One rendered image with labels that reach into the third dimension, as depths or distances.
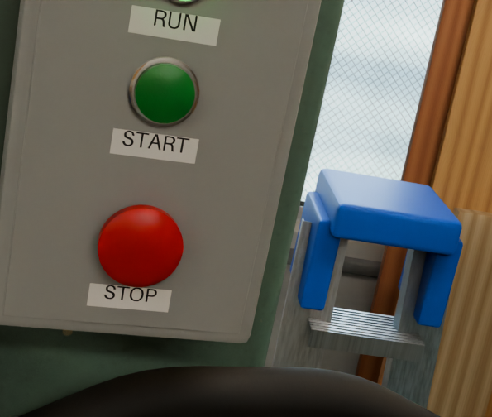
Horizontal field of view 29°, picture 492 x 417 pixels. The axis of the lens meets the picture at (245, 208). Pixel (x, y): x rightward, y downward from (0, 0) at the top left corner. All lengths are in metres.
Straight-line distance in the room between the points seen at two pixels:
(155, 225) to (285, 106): 0.06
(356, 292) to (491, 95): 0.52
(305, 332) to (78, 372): 0.83
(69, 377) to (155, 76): 0.17
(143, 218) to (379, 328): 0.95
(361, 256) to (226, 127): 1.67
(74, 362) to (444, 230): 0.80
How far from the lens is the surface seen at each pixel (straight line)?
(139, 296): 0.35
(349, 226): 1.15
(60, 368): 0.44
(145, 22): 0.32
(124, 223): 0.33
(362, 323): 1.26
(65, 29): 0.32
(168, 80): 0.32
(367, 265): 1.99
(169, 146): 0.33
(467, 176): 1.81
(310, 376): 0.41
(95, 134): 0.33
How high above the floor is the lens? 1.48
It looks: 18 degrees down
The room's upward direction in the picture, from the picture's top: 11 degrees clockwise
